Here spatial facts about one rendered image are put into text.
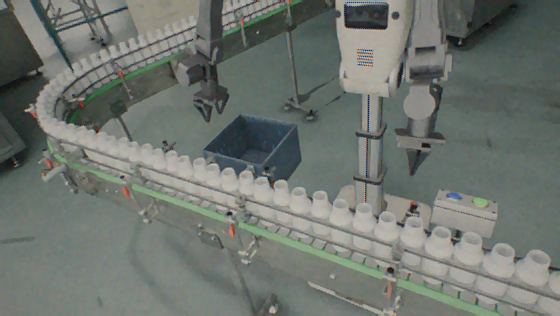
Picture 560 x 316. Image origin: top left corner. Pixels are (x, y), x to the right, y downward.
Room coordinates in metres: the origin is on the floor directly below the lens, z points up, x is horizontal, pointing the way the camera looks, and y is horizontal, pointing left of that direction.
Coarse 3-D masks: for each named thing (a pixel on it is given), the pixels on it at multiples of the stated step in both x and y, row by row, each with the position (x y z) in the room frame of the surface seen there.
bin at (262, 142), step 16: (224, 128) 1.41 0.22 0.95; (240, 128) 1.49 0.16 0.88; (256, 128) 1.47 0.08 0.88; (272, 128) 1.42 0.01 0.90; (288, 128) 1.36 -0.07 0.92; (208, 144) 1.31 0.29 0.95; (224, 144) 1.38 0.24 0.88; (240, 144) 1.47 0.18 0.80; (256, 144) 1.49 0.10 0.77; (272, 144) 1.43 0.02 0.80; (288, 144) 1.26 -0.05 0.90; (208, 160) 1.22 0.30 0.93; (224, 160) 1.20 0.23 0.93; (240, 160) 1.15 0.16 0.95; (256, 160) 1.41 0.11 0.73; (272, 160) 1.15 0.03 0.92; (288, 160) 1.25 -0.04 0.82; (288, 176) 1.23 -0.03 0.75
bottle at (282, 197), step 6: (282, 180) 0.75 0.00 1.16; (276, 186) 0.74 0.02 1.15; (282, 186) 0.75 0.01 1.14; (276, 192) 0.72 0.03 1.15; (282, 192) 0.71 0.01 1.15; (288, 192) 0.72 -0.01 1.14; (276, 198) 0.72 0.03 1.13; (282, 198) 0.71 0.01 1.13; (288, 198) 0.71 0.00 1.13; (276, 204) 0.71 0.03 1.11; (282, 204) 0.70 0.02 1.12; (288, 204) 0.70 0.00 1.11; (288, 210) 0.70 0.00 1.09; (282, 216) 0.71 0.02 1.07; (288, 216) 0.70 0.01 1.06; (282, 222) 0.71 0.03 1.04; (288, 222) 0.70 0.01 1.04; (282, 228) 0.71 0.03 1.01
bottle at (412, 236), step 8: (408, 224) 0.54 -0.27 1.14; (416, 224) 0.54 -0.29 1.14; (400, 232) 0.54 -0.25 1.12; (408, 232) 0.51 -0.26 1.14; (416, 232) 0.51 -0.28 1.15; (424, 232) 0.52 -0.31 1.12; (400, 240) 0.52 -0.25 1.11; (408, 240) 0.51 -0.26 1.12; (416, 240) 0.50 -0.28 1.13; (424, 240) 0.50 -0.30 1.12; (408, 248) 0.50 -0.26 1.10; (416, 248) 0.50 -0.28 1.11; (408, 256) 0.50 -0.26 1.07; (416, 256) 0.49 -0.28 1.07; (408, 264) 0.50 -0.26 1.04; (416, 264) 0.49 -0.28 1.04; (408, 272) 0.50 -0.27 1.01
